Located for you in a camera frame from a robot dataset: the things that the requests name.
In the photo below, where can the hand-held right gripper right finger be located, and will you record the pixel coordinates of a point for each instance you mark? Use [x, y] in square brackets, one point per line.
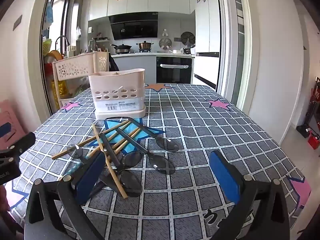
[225, 177]

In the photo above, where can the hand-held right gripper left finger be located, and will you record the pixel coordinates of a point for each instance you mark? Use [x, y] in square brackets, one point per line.
[87, 177]

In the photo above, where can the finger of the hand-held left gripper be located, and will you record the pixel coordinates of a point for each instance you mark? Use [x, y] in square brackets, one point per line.
[5, 130]
[22, 142]

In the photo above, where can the teal patterned utensil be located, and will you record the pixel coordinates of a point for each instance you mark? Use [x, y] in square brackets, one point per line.
[78, 165]

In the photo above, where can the dark translucent plastic spoon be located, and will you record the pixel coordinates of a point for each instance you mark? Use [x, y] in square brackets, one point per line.
[162, 165]
[75, 151]
[131, 185]
[167, 144]
[133, 159]

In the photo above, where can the beige plastic utensil holder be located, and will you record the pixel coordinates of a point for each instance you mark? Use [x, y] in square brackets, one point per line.
[117, 97]

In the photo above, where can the grey checked star tablecloth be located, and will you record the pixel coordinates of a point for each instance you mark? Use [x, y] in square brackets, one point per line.
[200, 130]

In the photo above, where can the gold foil bag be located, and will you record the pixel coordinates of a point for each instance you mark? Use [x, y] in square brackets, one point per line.
[55, 90]

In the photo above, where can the yellow plastic basin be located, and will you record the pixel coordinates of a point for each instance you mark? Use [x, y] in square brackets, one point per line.
[55, 55]

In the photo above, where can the beige plastic storage trolley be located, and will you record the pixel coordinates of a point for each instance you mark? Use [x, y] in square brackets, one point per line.
[75, 67]

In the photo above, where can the green plastic basket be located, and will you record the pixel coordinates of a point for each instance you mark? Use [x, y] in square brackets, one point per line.
[46, 47]

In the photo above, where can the red container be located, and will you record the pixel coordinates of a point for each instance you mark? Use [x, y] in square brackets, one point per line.
[313, 141]

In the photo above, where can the white countertop canister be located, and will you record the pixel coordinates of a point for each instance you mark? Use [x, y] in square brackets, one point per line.
[71, 51]

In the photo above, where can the curved kitchen faucet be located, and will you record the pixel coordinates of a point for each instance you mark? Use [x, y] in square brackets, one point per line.
[61, 37]

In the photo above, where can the black built-in oven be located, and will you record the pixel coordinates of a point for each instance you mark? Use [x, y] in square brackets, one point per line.
[175, 76]

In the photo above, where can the black plastic bag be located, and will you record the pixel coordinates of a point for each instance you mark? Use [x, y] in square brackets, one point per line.
[113, 65]

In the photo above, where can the glass pitcher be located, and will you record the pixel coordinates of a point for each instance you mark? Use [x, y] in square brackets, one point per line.
[93, 46]

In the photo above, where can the white hanging plastic bag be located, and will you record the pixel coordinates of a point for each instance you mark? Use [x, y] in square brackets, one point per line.
[79, 33]

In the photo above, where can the grey kitchen counter cabinet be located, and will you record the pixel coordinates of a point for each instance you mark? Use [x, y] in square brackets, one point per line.
[135, 65]

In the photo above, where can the blue printed hanging bag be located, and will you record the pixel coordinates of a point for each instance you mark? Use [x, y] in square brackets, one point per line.
[50, 13]

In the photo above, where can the white countertop spice rack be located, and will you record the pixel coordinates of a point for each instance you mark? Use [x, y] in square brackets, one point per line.
[103, 45]

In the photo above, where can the white rice cooker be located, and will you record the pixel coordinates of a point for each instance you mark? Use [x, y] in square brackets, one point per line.
[193, 50]

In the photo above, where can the small dark pot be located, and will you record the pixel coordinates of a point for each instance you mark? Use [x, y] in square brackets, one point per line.
[187, 51]

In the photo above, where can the black wok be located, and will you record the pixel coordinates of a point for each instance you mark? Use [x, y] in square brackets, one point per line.
[123, 47]

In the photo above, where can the sliding glass door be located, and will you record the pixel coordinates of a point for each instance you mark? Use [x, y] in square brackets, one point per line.
[240, 42]

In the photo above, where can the bronze cooking pot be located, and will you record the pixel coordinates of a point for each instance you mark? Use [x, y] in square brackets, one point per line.
[145, 45]

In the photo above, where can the round metal steamer rack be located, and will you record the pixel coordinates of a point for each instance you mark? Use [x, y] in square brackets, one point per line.
[164, 43]

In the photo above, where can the white refrigerator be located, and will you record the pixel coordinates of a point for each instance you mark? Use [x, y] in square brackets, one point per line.
[205, 30]

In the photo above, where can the black range hood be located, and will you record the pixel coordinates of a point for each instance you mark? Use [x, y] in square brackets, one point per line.
[135, 27]

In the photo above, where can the grey wall switch plate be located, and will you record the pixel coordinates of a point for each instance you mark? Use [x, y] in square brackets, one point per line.
[17, 21]

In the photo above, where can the grey wall socket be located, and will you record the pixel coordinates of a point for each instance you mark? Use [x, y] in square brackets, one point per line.
[177, 39]

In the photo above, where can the white wall hook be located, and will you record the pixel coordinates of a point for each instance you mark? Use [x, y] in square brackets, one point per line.
[165, 33]

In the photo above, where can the white wall cabinets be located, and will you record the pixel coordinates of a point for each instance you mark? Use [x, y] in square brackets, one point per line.
[137, 2]

